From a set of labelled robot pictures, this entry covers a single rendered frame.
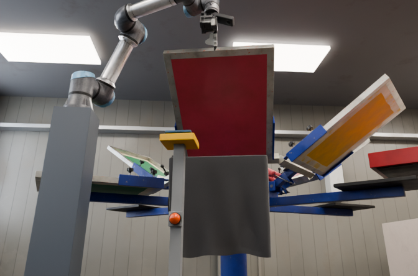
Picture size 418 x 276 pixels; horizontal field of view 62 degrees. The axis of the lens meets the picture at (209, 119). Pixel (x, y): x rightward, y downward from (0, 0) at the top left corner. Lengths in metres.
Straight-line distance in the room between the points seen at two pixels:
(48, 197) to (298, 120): 5.09
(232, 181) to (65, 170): 0.76
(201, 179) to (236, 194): 0.17
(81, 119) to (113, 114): 4.35
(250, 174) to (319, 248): 4.46
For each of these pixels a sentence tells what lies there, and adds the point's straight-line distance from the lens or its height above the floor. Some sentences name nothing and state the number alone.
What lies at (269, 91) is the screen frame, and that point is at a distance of 1.99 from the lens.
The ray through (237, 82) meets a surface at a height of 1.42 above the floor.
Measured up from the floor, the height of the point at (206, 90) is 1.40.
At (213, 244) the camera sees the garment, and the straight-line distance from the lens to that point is 1.54.
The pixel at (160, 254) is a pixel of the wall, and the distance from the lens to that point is 5.59.
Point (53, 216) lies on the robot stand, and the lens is 1.71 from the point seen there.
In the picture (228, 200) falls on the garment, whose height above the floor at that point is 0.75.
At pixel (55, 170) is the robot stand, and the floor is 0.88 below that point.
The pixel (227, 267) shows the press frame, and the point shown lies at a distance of 2.80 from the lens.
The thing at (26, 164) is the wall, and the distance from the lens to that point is 6.26.
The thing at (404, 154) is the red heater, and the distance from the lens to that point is 2.28.
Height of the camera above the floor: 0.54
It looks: 21 degrees up
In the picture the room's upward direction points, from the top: straight up
